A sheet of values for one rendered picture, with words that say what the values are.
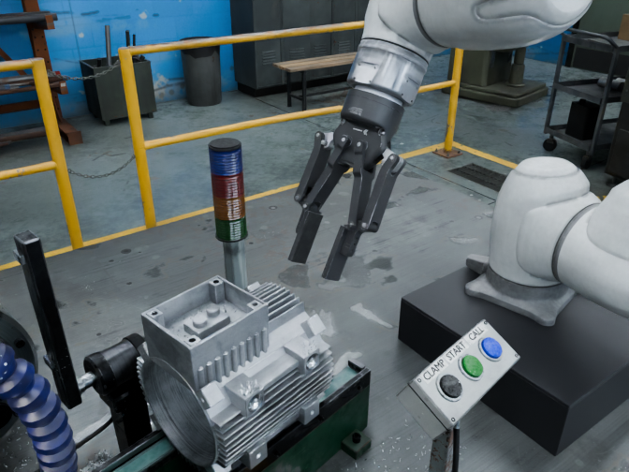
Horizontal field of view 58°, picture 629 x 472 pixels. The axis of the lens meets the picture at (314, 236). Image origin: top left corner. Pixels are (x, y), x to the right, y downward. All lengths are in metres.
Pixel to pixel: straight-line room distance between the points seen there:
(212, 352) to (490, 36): 0.45
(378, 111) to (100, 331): 0.83
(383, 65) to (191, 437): 0.55
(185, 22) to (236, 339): 5.50
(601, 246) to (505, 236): 0.18
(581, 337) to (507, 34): 0.67
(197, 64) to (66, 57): 1.14
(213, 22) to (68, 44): 1.43
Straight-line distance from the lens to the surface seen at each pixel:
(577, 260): 1.03
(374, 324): 1.26
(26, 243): 0.72
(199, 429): 0.86
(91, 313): 1.38
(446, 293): 1.19
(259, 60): 5.99
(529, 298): 1.16
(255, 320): 0.72
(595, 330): 1.17
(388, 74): 0.71
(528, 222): 1.07
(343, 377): 0.95
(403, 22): 0.70
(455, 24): 0.63
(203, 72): 5.78
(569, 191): 1.07
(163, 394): 0.85
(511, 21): 0.59
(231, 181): 1.05
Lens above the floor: 1.56
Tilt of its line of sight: 28 degrees down
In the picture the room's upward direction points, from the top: straight up
